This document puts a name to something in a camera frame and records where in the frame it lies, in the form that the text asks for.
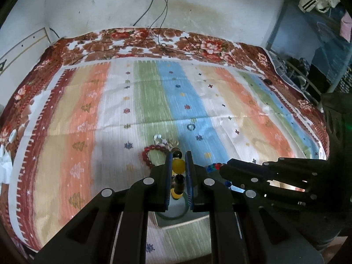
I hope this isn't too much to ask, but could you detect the thin black charger cable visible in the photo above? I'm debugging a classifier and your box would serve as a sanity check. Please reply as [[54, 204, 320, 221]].
[[148, 0, 204, 59]]

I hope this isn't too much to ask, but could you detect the pile of dark clothes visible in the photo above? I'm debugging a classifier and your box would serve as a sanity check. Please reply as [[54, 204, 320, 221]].
[[273, 56, 312, 90]]

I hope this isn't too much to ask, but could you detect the green bangle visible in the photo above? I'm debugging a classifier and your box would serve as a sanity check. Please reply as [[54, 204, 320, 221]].
[[156, 191, 191, 221]]

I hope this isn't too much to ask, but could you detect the blue metal rack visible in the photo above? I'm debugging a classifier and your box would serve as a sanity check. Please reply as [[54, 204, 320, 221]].
[[265, 0, 352, 109]]

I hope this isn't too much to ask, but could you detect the black power cable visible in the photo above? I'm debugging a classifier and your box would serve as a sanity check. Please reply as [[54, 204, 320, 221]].
[[133, 0, 160, 26]]

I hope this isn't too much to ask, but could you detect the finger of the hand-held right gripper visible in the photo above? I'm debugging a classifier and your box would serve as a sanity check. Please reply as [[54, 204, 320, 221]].
[[229, 180, 325, 208], [219, 157, 329, 187]]

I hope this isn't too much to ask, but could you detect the blue multicolour bead bracelet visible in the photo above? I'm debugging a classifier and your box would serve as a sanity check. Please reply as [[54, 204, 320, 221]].
[[207, 163, 232, 187]]

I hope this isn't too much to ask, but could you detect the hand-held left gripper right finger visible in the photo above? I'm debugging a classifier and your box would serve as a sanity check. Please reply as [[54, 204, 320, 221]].
[[185, 151, 325, 264]]

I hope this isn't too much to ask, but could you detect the striped pastel mat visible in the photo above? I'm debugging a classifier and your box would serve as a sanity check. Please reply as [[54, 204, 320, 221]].
[[8, 57, 328, 264]]

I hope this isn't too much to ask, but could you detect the yellow and brown bead bracelet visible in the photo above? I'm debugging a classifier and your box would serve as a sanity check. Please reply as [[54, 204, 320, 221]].
[[171, 148, 185, 200]]

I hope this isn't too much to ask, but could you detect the white wall panel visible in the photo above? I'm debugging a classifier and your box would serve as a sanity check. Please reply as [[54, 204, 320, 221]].
[[0, 27, 53, 73]]

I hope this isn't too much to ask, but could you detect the brown floral blanket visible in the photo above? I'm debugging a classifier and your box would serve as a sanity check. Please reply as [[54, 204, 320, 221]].
[[0, 27, 330, 255]]

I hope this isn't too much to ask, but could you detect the red bead bracelet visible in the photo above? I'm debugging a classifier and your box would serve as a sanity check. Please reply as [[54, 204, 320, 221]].
[[142, 144, 169, 170]]

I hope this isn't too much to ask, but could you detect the pink cloth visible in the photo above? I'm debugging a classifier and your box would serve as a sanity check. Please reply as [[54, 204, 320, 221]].
[[340, 13, 352, 38]]

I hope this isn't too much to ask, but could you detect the grey jewelry box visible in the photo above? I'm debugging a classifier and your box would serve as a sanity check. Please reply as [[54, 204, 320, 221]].
[[152, 190, 213, 229]]

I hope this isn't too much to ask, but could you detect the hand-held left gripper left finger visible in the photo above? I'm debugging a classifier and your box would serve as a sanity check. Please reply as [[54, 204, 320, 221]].
[[33, 151, 174, 264]]

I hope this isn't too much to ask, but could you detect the white cloth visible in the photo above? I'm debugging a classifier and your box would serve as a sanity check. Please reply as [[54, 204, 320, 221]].
[[0, 132, 17, 185]]

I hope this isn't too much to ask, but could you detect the clear crystal bead bracelet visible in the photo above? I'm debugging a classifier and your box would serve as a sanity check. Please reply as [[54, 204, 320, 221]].
[[153, 134, 180, 147]]

